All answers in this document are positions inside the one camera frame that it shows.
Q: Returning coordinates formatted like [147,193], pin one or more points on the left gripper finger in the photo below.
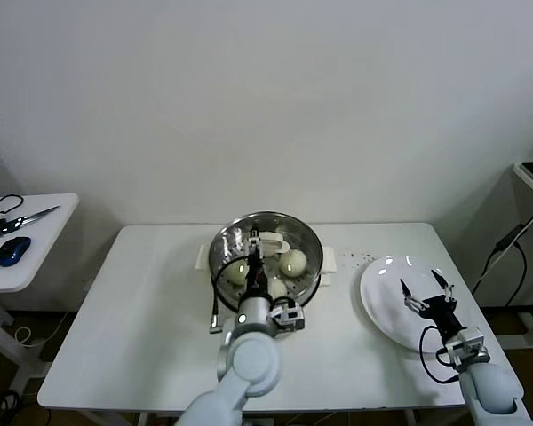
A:
[263,253]
[254,243]

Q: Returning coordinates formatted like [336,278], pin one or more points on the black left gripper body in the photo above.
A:
[256,277]

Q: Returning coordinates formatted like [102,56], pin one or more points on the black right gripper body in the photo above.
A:
[442,315]

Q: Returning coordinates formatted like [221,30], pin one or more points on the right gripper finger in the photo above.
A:
[405,289]
[439,279]

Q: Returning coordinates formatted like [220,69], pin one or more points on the round glass pot lid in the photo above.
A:
[275,242]

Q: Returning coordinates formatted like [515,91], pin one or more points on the white steamed baozi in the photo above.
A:
[279,287]
[293,262]
[236,273]

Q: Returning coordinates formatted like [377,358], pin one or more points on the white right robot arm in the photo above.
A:
[493,390]

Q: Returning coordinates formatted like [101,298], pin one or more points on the perforated steel steamer basket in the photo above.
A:
[314,284]

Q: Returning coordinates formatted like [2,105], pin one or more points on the white round plate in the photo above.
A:
[382,302]

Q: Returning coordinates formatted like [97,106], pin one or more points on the white electric cooker pot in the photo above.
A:
[328,262]

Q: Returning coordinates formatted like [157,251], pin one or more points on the white side table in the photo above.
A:
[49,248]

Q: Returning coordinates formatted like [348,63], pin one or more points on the blue computer mouse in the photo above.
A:
[12,250]

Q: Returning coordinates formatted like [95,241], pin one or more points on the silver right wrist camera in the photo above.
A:
[468,344]

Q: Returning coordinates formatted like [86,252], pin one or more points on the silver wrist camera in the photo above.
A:
[288,317]
[468,344]

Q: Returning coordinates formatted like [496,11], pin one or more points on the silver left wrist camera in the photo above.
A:
[288,317]

